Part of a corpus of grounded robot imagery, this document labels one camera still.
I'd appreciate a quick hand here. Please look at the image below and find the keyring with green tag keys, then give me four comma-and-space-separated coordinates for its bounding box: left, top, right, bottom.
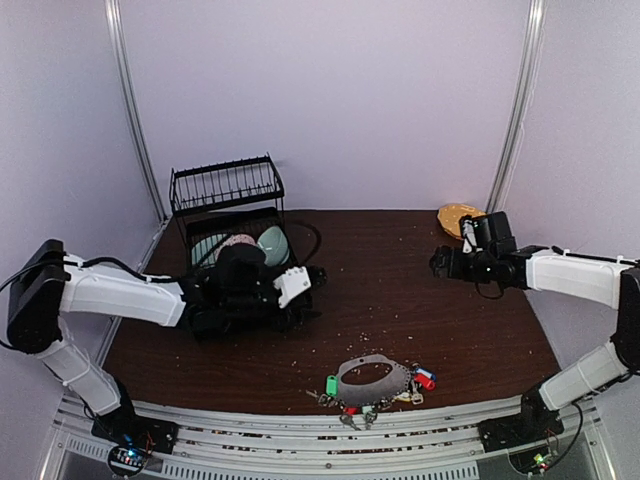
305, 354, 430, 431

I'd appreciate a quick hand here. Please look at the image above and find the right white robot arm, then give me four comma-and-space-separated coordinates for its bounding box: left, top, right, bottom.
429, 211, 639, 442

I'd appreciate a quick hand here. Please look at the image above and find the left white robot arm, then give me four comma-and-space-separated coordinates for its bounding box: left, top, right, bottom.
1, 239, 327, 444

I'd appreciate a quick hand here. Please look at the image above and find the yellow round plate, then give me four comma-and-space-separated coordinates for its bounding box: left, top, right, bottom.
437, 204, 486, 240

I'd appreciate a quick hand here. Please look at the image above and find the black tray with dishes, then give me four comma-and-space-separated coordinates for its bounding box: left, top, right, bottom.
178, 207, 308, 341

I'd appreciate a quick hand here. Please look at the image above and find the key bunch with red tag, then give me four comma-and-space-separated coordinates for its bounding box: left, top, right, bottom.
411, 363, 436, 391

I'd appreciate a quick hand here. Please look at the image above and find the left round circuit board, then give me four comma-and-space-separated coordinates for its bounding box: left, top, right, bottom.
107, 446, 151, 477

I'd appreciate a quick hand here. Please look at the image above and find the round circuit board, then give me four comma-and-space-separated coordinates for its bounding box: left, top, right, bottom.
107, 446, 151, 477
508, 447, 559, 476

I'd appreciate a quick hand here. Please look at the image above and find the right round circuit board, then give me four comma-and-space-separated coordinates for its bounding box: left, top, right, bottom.
508, 447, 559, 476

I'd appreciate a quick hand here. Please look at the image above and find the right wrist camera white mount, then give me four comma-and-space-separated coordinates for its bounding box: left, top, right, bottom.
459, 215, 478, 254

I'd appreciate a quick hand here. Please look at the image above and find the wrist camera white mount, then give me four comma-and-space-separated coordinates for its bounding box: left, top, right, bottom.
273, 266, 328, 309
459, 215, 478, 254

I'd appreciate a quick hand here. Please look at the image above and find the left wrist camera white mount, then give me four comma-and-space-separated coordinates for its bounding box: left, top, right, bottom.
273, 266, 328, 309

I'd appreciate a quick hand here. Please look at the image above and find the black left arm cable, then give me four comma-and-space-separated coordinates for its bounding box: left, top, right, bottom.
287, 221, 322, 266

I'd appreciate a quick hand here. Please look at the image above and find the black wire dish rack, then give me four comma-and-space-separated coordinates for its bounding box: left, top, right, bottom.
169, 154, 285, 216

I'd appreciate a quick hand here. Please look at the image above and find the aluminium rail frame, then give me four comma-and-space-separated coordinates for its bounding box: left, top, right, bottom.
35, 395, 623, 479

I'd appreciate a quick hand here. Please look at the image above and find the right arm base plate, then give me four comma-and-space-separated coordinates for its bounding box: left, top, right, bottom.
478, 415, 564, 452

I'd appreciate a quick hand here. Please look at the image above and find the right aluminium corner post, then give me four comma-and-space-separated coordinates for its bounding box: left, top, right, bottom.
486, 0, 547, 213

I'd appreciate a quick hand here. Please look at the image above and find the aluminium corner post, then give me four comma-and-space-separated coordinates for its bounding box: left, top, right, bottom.
486, 0, 547, 213
104, 0, 168, 223

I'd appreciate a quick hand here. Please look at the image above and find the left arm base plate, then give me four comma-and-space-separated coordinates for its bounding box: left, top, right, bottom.
91, 415, 179, 454

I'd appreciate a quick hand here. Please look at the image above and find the left aluminium corner post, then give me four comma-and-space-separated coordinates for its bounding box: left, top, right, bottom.
104, 0, 168, 223

